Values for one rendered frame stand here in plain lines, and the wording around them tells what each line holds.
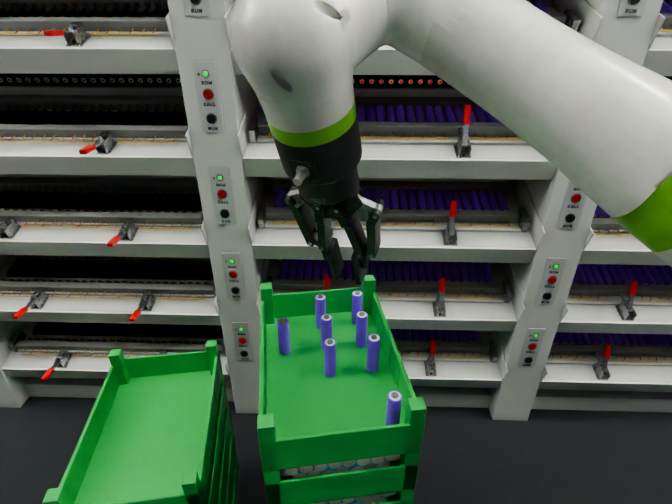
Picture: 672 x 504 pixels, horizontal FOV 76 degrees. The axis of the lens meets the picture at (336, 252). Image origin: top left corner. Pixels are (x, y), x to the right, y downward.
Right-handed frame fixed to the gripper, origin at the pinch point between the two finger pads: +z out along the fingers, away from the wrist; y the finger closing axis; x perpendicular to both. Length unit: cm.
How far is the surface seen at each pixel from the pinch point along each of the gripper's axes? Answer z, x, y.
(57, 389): 54, -27, -86
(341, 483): 9.3, -27.7, 7.4
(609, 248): 28, 34, 43
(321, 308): 10.1, -3.7, -4.9
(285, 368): 9.8, -15.4, -6.4
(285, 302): 11.7, -3.6, -12.3
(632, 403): 78, 23, 64
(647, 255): 30, 36, 51
